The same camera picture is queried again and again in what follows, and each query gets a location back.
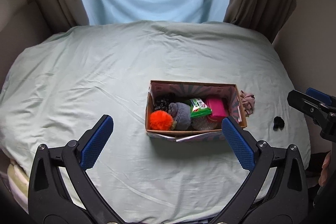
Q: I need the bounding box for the orange fluffy pompom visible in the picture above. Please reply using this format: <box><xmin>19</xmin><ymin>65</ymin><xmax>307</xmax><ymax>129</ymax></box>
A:
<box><xmin>149</xmin><ymin>111</ymin><xmax>174</xmax><ymax>130</ymax></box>

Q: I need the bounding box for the black patterned scrunchie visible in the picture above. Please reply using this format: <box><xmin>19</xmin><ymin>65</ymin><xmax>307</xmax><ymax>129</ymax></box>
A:
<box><xmin>154</xmin><ymin>93</ymin><xmax>177</xmax><ymax>111</ymax></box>

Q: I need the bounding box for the folded pale quilt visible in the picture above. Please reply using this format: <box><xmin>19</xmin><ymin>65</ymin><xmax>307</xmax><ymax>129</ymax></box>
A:
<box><xmin>7</xmin><ymin>160</ymin><xmax>30</xmax><ymax>210</ymax></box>

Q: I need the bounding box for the clear glittery pouch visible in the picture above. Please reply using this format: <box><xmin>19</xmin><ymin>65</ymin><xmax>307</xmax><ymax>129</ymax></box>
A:
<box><xmin>191</xmin><ymin>116</ymin><xmax>218</xmax><ymax>131</ymax></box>

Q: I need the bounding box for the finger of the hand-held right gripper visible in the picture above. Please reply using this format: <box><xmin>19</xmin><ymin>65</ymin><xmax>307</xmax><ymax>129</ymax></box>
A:
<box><xmin>307</xmin><ymin>88</ymin><xmax>336</xmax><ymax>109</ymax></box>
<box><xmin>287</xmin><ymin>90</ymin><xmax>336</xmax><ymax>142</ymax></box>

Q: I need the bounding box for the small black hair tie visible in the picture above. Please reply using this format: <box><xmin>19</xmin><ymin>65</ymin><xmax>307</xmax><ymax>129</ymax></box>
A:
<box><xmin>273</xmin><ymin>116</ymin><xmax>285</xmax><ymax>130</ymax></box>

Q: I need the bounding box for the green tissue packet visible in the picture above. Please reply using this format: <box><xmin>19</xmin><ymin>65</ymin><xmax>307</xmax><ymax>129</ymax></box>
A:
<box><xmin>189</xmin><ymin>98</ymin><xmax>213</xmax><ymax>118</ymax></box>

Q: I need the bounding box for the cardboard box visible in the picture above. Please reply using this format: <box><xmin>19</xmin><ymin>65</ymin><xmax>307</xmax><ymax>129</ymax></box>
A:
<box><xmin>145</xmin><ymin>80</ymin><xmax>248</xmax><ymax>142</ymax></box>

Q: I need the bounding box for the pink plastic box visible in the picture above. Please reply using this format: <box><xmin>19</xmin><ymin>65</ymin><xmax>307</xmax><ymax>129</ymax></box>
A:
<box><xmin>205</xmin><ymin>97</ymin><xmax>228</xmax><ymax>117</ymax></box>

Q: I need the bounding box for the pale green bed sheet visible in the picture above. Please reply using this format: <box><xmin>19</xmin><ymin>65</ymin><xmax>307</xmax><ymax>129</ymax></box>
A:
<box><xmin>0</xmin><ymin>21</ymin><xmax>311</xmax><ymax>224</ymax></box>

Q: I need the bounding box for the grey sock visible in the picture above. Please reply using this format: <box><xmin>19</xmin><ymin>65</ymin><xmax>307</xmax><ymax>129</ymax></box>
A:
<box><xmin>168</xmin><ymin>102</ymin><xmax>192</xmax><ymax>130</ymax></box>

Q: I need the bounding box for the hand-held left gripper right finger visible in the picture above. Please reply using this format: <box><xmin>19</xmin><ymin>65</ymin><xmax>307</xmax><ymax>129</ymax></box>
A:
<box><xmin>210</xmin><ymin>116</ymin><xmax>309</xmax><ymax>224</ymax></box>

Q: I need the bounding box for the pink scrunchie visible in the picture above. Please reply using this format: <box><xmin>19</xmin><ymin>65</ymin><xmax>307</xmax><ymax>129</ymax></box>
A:
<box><xmin>239</xmin><ymin>91</ymin><xmax>256</xmax><ymax>117</ymax></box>

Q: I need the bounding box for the person's right hand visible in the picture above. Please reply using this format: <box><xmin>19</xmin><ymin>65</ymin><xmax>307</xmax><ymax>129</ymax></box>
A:
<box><xmin>318</xmin><ymin>154</ymin><xmax>332</xmax><ymax>187</ymax></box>

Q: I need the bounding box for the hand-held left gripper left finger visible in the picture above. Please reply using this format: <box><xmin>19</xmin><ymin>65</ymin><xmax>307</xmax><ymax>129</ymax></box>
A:
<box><xmin>28</xmin><ymin>114</ymin><xmax>116</xmax><ymax>224</ymax></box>

